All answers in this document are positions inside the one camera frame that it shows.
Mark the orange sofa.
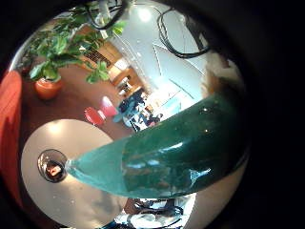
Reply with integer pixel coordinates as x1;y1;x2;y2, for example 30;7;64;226
0;70;26;209

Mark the green plant in orange pot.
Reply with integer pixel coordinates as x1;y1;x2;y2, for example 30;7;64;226
18;2;129;102

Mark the pink round stool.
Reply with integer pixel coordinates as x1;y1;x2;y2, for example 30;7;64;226
99;94;119;117

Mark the black cable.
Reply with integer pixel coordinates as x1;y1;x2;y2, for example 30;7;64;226
155;5;213;60
83;0;132;31

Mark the red round stool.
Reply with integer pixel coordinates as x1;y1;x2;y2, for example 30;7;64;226
83;106;108;127

